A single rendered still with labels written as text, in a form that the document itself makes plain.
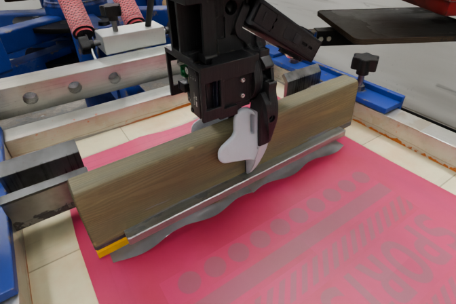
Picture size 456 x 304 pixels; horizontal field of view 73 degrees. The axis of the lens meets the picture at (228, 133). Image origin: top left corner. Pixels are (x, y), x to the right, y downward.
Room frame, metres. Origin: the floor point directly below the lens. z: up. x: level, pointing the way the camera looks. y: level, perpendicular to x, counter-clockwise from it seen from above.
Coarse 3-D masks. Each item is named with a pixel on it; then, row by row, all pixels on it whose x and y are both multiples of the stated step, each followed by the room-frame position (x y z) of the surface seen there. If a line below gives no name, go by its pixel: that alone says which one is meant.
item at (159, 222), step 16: (336, 128) 0.37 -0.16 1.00; (304, 144) 0.33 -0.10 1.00; (320, 144) 0.34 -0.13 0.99; (272, 160) 0.30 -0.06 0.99; (288, 160) 0.30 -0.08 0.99; (240, 176) 0.27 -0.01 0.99; (256, 176) 0.28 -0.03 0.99; (208, 192) 0.25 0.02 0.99; (224, 192) 0.25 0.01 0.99; (176, 208) 0.23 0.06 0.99; (192, 208) 0.23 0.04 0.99; (144, 224) 0.21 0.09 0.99; (160, 224) 0.21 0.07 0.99; (128, 240) 0.19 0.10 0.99
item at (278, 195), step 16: (352, 144) 0.39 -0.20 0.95; (320, 160) 0.35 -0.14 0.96; (336, 160) 0.35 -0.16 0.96; (352, 160) 0.35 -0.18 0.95; (368, 160) 0.35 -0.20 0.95; (384, 160) 0.35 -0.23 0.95; (288, 176) 0.31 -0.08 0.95; (304, 176) 0.31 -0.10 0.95; (320, 176) 0.31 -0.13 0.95; (336, 176) 0.31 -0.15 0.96; (384, 176) 0.31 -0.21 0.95; (400, 176) 0.31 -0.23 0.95; (416, 176) 0.31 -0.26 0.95; (256, 192) 0.29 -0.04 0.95; (272, 192) 0.29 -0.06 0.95; (288, 192) 0.28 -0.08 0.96; (304, 192) 0.28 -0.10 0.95; (400, 192) 0.28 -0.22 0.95; (416, 192) 0.28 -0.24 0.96; (432, 192) 0.28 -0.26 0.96; (448, 192) 0.28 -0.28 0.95; (272, 208) 0.26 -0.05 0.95; (432, 208) 0.25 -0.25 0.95; (448, 208) 0.25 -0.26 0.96; (448, 224) 0.23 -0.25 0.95
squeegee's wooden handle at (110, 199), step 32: (288, 96) 0.35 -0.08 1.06; (320, 96) 0.35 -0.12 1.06; (352, 96) 0.39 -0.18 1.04; (224, 128) 0.28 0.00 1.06; (288, 128) 0.32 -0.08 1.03; (320, 128) 0.35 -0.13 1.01; (128, 160) 0.23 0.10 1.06; (160, 160) 0.23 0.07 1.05; (192, 160) 0.25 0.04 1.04; (96, 192) 0.20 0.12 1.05; (128, 192) 0.21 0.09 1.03; (160, 192) 0.22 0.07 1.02; (192, 192) 0.24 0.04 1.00; (96, 224) 0.19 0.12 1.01; (128, 224) 0.20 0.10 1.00
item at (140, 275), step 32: (96, 160) 0.36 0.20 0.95; (192, 224) 0.24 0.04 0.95; (224, 224) 0.24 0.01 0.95; (256, 224) 0.23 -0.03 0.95; (96, 256) 0.20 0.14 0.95; (160, 256) 0.19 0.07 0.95; (192, 256) 0.19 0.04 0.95; (96, 288) 0.16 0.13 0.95; (128, 288) 0.16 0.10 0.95; (160, 288) 0.16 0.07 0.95
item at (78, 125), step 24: (144, 96) 0.49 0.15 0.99; (168, 96) 0.50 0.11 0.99; (48, 120) 0.42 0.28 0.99; (72, 120) 0.42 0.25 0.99; (96, 120) 0.43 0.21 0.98; (120, 120) 0.45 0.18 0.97; (360, 120) 0.45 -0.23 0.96; (384, 120) 0.41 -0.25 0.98; (408, 120) 0.40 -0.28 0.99; (24, 144) 0.37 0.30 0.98; (48, 144) 0.39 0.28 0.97; (408, 144) 0.37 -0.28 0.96; (432, 144) 0.35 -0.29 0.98; (24, 264) 0.18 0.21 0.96; (24, 288) 0.15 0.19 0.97
